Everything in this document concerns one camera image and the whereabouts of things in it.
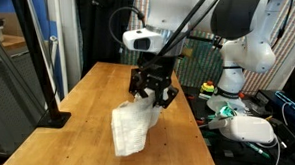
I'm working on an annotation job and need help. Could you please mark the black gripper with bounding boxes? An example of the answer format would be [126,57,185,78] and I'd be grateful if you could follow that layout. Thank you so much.
[126,55,181,111]

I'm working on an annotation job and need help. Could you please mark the white terry towel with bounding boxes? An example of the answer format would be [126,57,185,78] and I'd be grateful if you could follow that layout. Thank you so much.
[109,88,166,158]

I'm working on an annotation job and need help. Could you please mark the black power box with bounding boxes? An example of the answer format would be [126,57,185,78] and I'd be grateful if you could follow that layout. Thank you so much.
[252,88,278,107]

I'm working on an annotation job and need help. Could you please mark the striped fabric backdrop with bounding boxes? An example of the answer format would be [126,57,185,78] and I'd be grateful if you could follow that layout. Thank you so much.
[117,0,295,102]

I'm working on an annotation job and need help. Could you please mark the yellow red emergency stop button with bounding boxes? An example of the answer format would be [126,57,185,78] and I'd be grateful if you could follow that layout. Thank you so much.
[199,80,216,97]

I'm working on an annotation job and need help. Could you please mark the black curtain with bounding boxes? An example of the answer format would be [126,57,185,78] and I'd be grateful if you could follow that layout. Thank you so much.
[76,0,140,78]

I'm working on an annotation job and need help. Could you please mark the white VR headset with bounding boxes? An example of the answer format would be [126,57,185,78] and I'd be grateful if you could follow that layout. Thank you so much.
[207,114,277,147]

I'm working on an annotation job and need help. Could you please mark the black pole stand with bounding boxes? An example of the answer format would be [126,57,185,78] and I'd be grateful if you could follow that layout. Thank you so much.
[10,0,72,131]

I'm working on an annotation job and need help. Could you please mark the green pen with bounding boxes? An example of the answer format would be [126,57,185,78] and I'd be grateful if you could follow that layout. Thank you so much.
[244,140,271,160]

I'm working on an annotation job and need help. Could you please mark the silver aluminium upright bar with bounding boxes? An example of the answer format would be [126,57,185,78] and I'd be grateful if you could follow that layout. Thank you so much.
[24,0,62,107]

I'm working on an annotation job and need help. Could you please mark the grey diagonal metal bar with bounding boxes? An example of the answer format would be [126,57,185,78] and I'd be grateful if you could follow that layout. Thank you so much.
[0,18,50,113]

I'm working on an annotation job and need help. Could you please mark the black case blue edges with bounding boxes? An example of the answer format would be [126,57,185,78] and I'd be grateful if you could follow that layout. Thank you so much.
[273,89,295,131]

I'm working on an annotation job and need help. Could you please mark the grey pegboard panel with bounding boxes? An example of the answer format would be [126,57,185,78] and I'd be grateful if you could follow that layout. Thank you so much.
[0,50,49,153]

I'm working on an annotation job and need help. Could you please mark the wooden shelf board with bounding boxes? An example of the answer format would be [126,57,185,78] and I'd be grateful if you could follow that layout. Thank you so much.
[0,33,28,57]

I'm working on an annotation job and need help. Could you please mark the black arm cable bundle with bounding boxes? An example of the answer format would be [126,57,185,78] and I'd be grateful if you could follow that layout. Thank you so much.
[138,0,235,71]

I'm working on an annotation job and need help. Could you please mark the brass cable connector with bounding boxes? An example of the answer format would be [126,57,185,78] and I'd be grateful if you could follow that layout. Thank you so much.
[181,45,194,59]

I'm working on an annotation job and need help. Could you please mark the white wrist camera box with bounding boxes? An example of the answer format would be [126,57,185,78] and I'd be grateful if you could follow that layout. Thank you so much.
[121,26,164,57]

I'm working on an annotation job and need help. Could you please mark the black camera cable loop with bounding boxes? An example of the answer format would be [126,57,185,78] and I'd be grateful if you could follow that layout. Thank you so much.
[107,4,148,50]

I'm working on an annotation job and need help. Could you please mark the white cable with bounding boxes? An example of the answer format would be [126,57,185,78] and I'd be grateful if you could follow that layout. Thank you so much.
[271,135,282,165]

